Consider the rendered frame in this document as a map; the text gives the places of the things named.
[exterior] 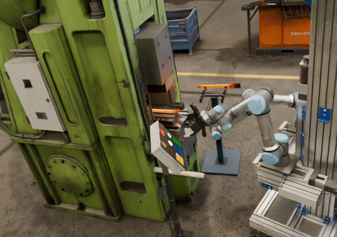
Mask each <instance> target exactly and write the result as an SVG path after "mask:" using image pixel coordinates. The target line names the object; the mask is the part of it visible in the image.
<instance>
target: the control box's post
mask: <svg viewBox="0 0 337 237"><path fill-rule="evenodd" d="M160 164H161V168H162V172H163V176H164V180H165V184H166V189H167V193H168V197H169V200H173V199H174V194H173V189H172V185H171V180H170V176H169V170H168V168H167V167H166V166H165V165H164V164H163V163H160ZM170 205H171V209H172V213H173V217H174V221H175V226H176V230H177V235H178V234H179V235H180V237H182V235H181V233H182V230H181V225H180V221H179V216H178V212H177V207H176V203H175V199H174V201H170ZM178 221H179V222H178ZM176 222H178V223H176Z"/></svg>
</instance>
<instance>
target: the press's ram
mask: <svg viewBox="0 0 337 237"><path fill-rule="evenodd" d="M139 29H140V31H139V32H138V33H136V34H134V35H135V36H136V40H137V45H138V49H139V54H140V58H141V63H142V67H143V71H144V76H145V80H146V84H147V85H163V84H164V83H165V81H166V80H167V79H168V77H169V76H170V75H171V73H172V72H173V71H174V69H175V65H174V59H173V54H172V48H171V42H170V36H169V30H168V27H167V24H165V25H144V26H139Z"/></svg>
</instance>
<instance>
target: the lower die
mask: <svg viewBox="0 0 337 237"><path fill-rule="evenodd" d="M152 109H166V110H177V109H179V110H180V108H169V107H152ZM153 116H154V122H156V121H159V122H160V117H161V116H162V118H161V122H160V123H162V125H166V124H167V125H173V126H175V124H176V123H177V121H178V119H179V117H180V116H181V115H180V114H178V115H176V113H171V112H153ZM156 116H157V117H158V118H157V117H156ZM155 117H156V120H155ZM165 117H167V118H165ZM165 120H166V123H165Z"/></svg>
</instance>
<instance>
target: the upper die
mask: <svg viewBox="0 0 337 237"><path fill-rule="evenodd" d="M174 82H175V78H174V73H173V72H172V73H171V75H170V76H169V77H168V79H167V80H166V81H165V83H164V84H163V85H147V89H148V92H165V93H167V92H168V90H169V89H170V87H171V86H172V84H173V83H174Z"/></svg>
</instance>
